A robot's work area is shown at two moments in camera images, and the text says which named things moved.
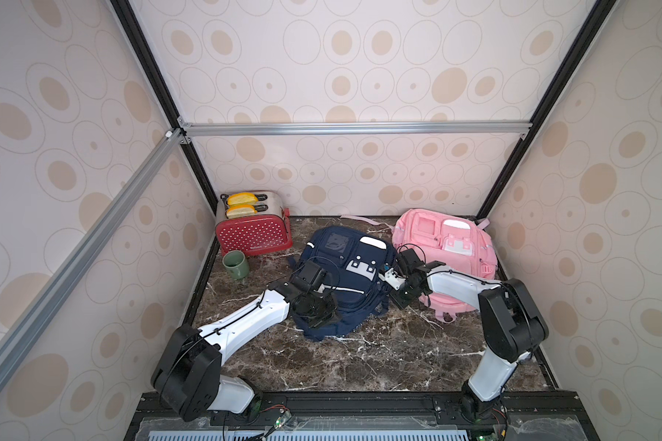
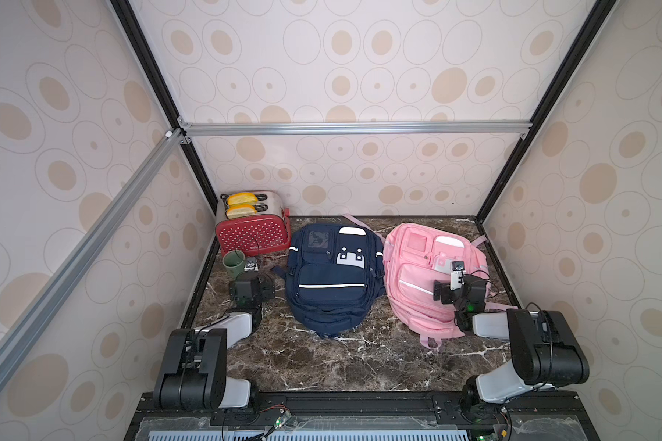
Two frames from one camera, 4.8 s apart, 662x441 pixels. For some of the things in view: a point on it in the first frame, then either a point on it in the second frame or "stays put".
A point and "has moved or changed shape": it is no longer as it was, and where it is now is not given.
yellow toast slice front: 235,210 stays put
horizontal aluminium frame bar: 352,129 stays put
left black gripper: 331,314 → 265,288
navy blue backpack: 353,257 has moved or changed shape
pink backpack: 452,240 has moved or changed shape
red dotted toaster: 268,230 stays put
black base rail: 372,416 stays put
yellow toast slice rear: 242,198 stays put
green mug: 236,264 stays put
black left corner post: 129,17 stays put
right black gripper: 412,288 → 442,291
